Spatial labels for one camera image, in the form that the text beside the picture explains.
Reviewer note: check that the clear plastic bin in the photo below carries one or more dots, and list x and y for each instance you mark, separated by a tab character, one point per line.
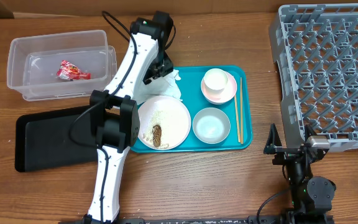
33	64

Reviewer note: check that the grey bowl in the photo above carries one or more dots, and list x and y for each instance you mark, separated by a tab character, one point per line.
211	125

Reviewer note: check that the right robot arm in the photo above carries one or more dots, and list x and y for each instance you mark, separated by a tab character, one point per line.
311	196

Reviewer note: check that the large white plate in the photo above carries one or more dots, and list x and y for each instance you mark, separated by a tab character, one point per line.
173	117

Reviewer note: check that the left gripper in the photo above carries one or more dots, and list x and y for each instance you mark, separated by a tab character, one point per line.
168	67

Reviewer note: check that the grey dishwasher rack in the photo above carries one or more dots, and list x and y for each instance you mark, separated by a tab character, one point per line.
315	47

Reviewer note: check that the red snack wrapper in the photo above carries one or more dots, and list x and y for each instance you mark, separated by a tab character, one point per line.
69	71

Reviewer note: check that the black plastic tray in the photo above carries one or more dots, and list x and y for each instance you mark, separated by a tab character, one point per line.
42	141

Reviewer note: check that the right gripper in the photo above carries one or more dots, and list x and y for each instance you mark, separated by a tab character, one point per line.
273	147

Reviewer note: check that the brown food scrap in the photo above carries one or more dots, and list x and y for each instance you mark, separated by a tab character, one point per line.
156	135

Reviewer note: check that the left wooden chopstick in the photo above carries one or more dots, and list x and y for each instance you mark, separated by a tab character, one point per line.
237	119

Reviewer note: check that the white cup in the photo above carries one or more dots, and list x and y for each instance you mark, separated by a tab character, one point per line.
215	80

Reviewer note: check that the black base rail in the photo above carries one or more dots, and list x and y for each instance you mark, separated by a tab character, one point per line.
194	221

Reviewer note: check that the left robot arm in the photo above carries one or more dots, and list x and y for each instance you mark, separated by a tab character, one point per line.
113	112

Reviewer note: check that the teal serving tray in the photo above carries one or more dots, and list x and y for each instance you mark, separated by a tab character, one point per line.
193	99

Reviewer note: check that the brown cardboard backdrop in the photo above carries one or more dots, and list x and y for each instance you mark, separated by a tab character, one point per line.
146	7

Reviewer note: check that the white napkin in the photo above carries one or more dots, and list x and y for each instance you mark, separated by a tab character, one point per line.
163	86

